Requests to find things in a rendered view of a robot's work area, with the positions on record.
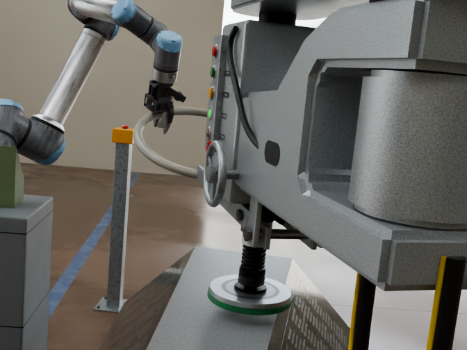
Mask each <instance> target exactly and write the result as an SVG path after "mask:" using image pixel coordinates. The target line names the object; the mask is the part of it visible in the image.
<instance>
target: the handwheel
mask: <svg viewBox="0 0 467 350"><path fill-rule="evenodd" d="M215 150H216V151H217V155H218V164H215V163H214V159H213V156H214V153H215ZM239 176H240V173H239V170H234V169H227V159H226V154H225V150H224V147H223V145H222V143H221V142H220V141H217V140H214V141H212V143H210V145H209V147H208V149H207V152H206V157H205V161H204V194H205V197H206V201H207V203H208V205H209V206H210V207H217V206H218V205H219V204H220V203H221V201H222V198H223V196H224V191H225V186H226V180H227V179H234V180H238V179H239ZM216 184H218V185H217V189H216Z"/></svg>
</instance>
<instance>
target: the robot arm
mask: <svg viewBox="0 0 467 350"><path fill-rule="evenodd" d="M67 7H68V9H69V11H70V12H71V14H72V15H73V16H74V17H75V18H77V19H78V20H79V21H80V22H81V23H83V24H85V26H84V27H83V31H82V33H81V35H80V37H79V39H78V40H77V42H76V44H75V46H74V48H73V49H72V52H71V54H70V55H69V58H68V59H67V61H66V63H65V65H64V67H63V69H62V71H61V73H60V74H59V76H58V78H57V80H56V82H55V84H54V86H53V87H52V89H51V91H50V93H49V96H48V97H47V99H46V101H45V103H44V105H43V107H42V108H41V110H40V112H39V113H38V114H36V115H32V117H31V119H29V118H27V117H25V116H24V109H23V108H22V106H21V105H20V104H19V103H17V102H16V101H13V100H10V99H0V145H1V146H11V147H17V152H18V153H19V154H21V155H23V156H25V157H27V158H29V159H31V160H33V161H35V162H36V163H40V164H42V165H50V164H52V163H54V162H55V161H56V160H57V159H58V158H59V157H60V155H61V153H62V152H63V151H64V149H65V145H66V139H65V138H64V137H63V134H64V132H65V130H64V128H63V124H64V122H65V120H66V119H67V116H68V115H69V112H70V110H71V109H72V106H73V105H74V103H75V101H76V99H77V97H78V95H79V93H80V91H81V89H82V87H83V86H84V84H85V82H86V80H87V78H88V76H89V74H90V72H91V71H92V68H93V67H94V65H95V63H96V61H97V59H98V57H99V54H100V53H101V51H102V49H103V48H104V45H105V43H107V41H111V40H113V39H114V37H115V36H116V35H117V33H118V31H119V29H120V27H122V28H125V29H127V30H128V31H130V32H131V33H133V34H134V35H135V36H137V37H138V38H140V39H141V40H142V41H143V42H145V43H146V44H148V45H149V46H150V47H151V48H152V50H153V51H154V53H155V56H154V66H153V72H152V78H153V80H152V81H150V82H149V92H148V93H146V94H145V101H146V97H147V102H146V103H145V101H144V106H146V108H147V109H149V110H150V111H151V113H154V114H161V113H162V116H161V120H160V121H159V119H160V118H158V119H155V120H154V127H156V126H157V127H158V128H164V129H163V134H166V133H167V131H168V129H169V127H170V124H171V123H172V120H173V117H174V105H173V99H172V96H173V97H174V99H175V100H176V101H181V102H184V101H185V100H186V97H185V96H184V95H183V93H182V92H180V91H176V90H174V89H172V88H171V87H172V86H173V85H174V83H175V82H176V81H177V74H178V70H179V61H180V56H181V49H182V46H183V43H182V42H183V40H182V37H181V36H180V35H178V34H177V33H175V32H172V31H169V29H168V28H167V26H166V25H164V24H163V23H161V22H158V21H157V20H156V19H154V18H153V17H152V16H151V15H149V14H148V13H147V12H145V11H144V10H143V9H142V8H140V7H139V6H137V5H136V4H135V3H134V2H133V1H132V0H118V1H115V0H67ZM165 111H167V112H165Z"/></svg>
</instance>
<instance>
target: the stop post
mask: <svg viewBox="0 0 467 350"><path fill-rule="evenodd" d="M133 130H134V128H122V127H117V128H113V131H112V142H116V145H115V168H114V181H113V204H112V216H111V228H110V251H109V264H108V287H107V297H102V298H101V300H100V301H99V303H98V304H97V305H96V306H95V307H94V309H93V310H96V311H102V312H109V313H119V311H120V310H121V308H122V306H123V304H124V302H125V301H127V300H128V299H123V287H124V266H125V255H126V233H127V222H128V211H129V189H130V178H131V157H132V145H133V143H135V142H134V139H133Z"/></svg>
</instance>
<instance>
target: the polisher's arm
mask: <svg viewBox="0 0 467 350"><path fill-rule="evenodd" d="M238 30H239V28H238V27H237V26H234V27H233V28H232V30H231V32H230V34H229V38H228V42H227V62H228V66H229V72H230V75H231V81H232V85H233V90H234V94H235V98H236V103H237V106H238V112H239V116H240V134H239V142H238V157H237V165H236V170H239V173H240V176H239V179H238V180H235V184H236V185H238V186H240V189H241V190H242V191H243V192H245V193H246V194H248V195H250V196H251V198H250V205H249V219H248V226H250V228H251V230H252V237H251V239H250V240H249V241H247V242H248V243H249V244H250V245H251V246H252V247H254V248H257V247H258V246H259V234H260V227H261V213H262V206H265V207H266V208H267V209H269V210H271V211H272V212H273V213H274V214H276V215H277V216H279V217H280V218H282V219H283V220H284V221H286V222H288V223H289V224H290V225H291V226H293V227H294V228H296V229H297V230H298V231H300V232H301V233H303V234H304V235H305V236H307V237H308V238H310V239H311V240H313V241H314V242H315V243H317V246H318V247H319V248H324V249H325V250H327V251H328V252H330V253H331V254H332V255H334V256H336V257H337V258H338V259H339V260H341V261H342V262H344V263H345V264H346V265H348V266H349V267H351V268H352V269H353V270H355V271H356V272H358V273H359V274H360V275H362V276H363V277H365V278H366V279H368V280H369V281H370V282H372V283H373V284H375V285H376V286H377V287H379V288H380V289H382V290H383V291H414V290H435V289H436V285H437V280H438V275H439V266H440V261H441V256H464V257H466V267H465V272H464V280H463V285H462V290H467V228H465V229H441V228H426V227H419V226H411V225H406V224H399V223H396V222H390V221H386V220H383V219H379V218H376V217H372V216H370V215H367V214H364V213H362V212H360V211H358V210H357V209H356V208H355V207H354V204H353V203H351V202H350V201H349V200H348V194H349V188H350V182H349V181H350V177H351V171H352V161H353V155H354V144H355V138H356V132H357V122H358V116H359V105H360V99H361V88H362V83H363V77H364V76H370V75H371V70H375V69H376V70H394V71H406V72H425V73H435V74H450V75H458V76H467V0H382V1H376V2H372V3H369V2H368V3H361V4H357V5H353V6H346V7H342V8H339V9H338V10H337V11H336V12H333V13H332V14H331V15H329V16H328V17H327V18H326V19H325V20H324V21H323V22H322V23H321V24H320V25H319V26H318V27H317V28H316V29H315V30H314V31H313V32H312V33H311V34H310V35H309V36H308V37H307V38H306V39H305V40H304V42H303V44H302V46H301V47H300V50H299V51H298V53H297V55H296V57H295V59H294V61H293V62H292V64H291V66H290V68H289V70H288V71H287V73H286V75H285V77H284V79H283V81H282V82H281V85H280V86H279V88H278V90H271V91H261V92H248V97H243V98H242V96H241V92H240V87H239V83H238V78H237V74H236V69H235V65H234V58H233V43H234V38H235V36H236V34H237V32H238Z"/></svg>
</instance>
